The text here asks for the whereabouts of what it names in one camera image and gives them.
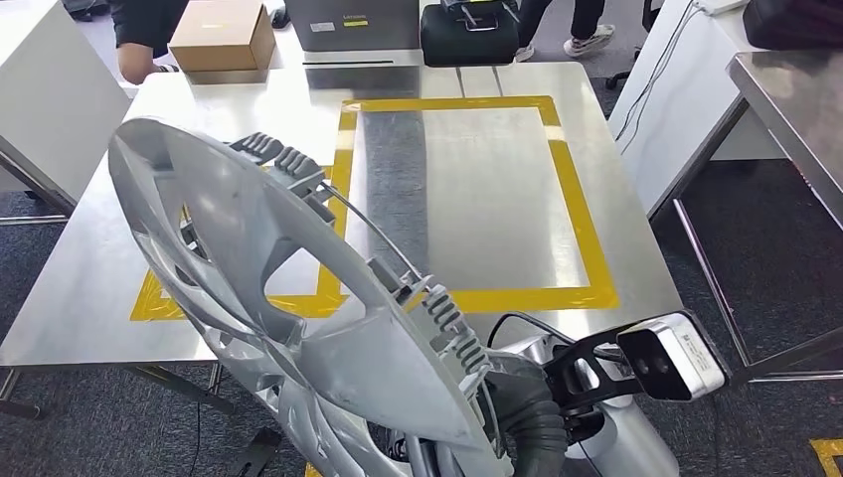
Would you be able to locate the person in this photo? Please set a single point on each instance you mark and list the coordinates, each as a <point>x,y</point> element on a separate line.
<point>145,20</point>
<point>586,16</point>

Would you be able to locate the black carrying case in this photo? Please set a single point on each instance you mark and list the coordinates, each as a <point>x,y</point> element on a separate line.
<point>467,46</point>

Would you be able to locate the brown cardboard box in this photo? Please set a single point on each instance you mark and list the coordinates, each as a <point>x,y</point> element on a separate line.
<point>224,33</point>

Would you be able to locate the grey laptop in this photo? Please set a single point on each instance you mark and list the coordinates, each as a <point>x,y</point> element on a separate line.
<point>355,26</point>

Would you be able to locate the black computer mouse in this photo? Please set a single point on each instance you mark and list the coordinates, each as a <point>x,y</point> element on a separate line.
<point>280,16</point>

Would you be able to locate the black remote controller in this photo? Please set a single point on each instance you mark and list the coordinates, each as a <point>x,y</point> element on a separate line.
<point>477,10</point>

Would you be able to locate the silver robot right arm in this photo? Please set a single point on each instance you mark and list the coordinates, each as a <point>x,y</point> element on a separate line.
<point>625,441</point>

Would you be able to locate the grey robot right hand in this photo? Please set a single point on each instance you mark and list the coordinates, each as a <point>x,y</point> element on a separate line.
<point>514,375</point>

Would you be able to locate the black office chair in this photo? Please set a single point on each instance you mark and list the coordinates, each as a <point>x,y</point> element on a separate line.
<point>651,13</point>

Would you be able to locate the stainless steel workbench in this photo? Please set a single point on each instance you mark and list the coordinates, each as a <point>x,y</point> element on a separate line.
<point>790,99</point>
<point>494,197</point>

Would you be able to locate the black bag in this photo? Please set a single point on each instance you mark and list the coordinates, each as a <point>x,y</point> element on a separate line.
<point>790,23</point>

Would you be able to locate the white desk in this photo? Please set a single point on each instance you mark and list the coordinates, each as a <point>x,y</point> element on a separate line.
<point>52,99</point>
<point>678,99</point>

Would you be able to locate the silver plastic wheel hubcap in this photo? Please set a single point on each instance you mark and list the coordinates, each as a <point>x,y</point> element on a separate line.
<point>250,217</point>

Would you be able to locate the white power strip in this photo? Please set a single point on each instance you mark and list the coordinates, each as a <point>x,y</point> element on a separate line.
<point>718,6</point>

